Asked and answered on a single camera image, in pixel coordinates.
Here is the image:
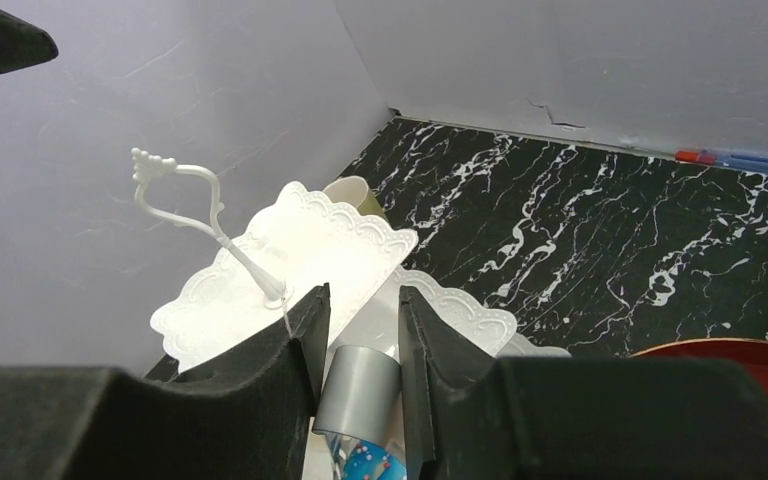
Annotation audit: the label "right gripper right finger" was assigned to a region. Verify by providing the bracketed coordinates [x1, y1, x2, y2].
[398, 287, 768, 479]

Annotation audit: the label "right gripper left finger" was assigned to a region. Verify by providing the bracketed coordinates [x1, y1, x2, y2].
[0, 285, 331, 479]

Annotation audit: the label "silver metal tongs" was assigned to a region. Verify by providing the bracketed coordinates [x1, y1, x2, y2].
[312, 345, 404, 479]

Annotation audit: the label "white three-tier cake stand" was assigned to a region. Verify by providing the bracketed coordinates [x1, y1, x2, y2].
[131, 148, 565, 377]

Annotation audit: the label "blue frosted donut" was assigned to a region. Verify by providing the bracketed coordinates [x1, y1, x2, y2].
[340, 440, 408, 480]

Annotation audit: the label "yellow-green cup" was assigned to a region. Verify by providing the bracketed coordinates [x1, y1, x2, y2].
[323, 176, 388, 222]

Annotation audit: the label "blue and red pen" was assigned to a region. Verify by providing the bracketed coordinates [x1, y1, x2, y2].
[674, 150, 768, 175]

